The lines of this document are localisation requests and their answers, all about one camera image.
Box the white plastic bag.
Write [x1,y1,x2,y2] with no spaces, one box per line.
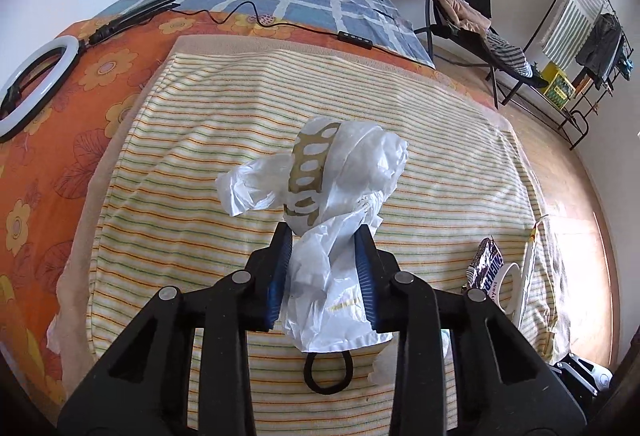
[216,117,410,354]

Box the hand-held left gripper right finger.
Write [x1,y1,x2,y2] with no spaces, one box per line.
[356,226,588,436]

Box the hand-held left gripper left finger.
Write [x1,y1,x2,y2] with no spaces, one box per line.
[57,222,296,436]

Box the black cable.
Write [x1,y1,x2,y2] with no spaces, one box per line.
[170,0,436,66]

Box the beige blanket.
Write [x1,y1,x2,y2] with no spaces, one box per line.
[47,34,518,397]

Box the yellow crate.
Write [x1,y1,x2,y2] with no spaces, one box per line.
[542,63,573,109]

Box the black hair tie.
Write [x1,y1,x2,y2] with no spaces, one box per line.
[303,350,354,395]

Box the dark striped cloth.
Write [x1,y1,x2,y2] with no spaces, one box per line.
[482,33,535,77]

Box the white paper cup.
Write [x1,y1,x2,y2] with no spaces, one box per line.
[492,262,522,314]

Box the brown chocolate bar wrapper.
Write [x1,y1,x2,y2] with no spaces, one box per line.
[465,238,506,291]

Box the striped yellow blanket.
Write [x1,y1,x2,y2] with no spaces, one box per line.
[86,48,563,436]

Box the white ring light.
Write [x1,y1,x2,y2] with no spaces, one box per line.
[0,34,81,144]

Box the black drying rack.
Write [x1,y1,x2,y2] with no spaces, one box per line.
[497,0,636,151]

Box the green striped towel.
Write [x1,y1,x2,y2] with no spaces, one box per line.
[542,0,608,71]

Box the beige cloth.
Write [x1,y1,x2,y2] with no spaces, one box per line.
[434,0,493,34]

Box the dark grey garment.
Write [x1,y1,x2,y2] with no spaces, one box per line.
[575,13,623,79]

